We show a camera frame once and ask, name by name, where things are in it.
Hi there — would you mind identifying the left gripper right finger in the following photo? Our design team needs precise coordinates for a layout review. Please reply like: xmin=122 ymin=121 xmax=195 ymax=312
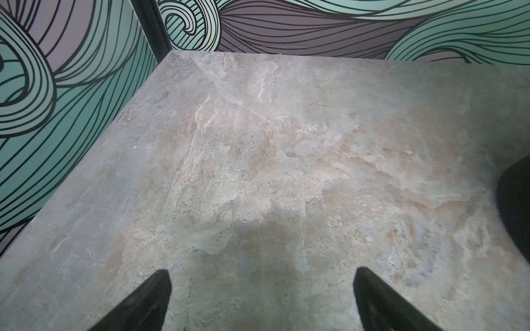
xmin=353 ymin=267 xmax=441 ymax=331

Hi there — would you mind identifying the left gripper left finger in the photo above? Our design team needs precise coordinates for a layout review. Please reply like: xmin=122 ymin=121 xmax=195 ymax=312
xmin=90 ymin=269 xmax=172 ymax=331

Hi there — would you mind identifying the black trash bin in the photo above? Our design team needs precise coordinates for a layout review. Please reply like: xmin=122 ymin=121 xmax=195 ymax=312
xmin=495 ymin=155 xmax=530 ymax=262

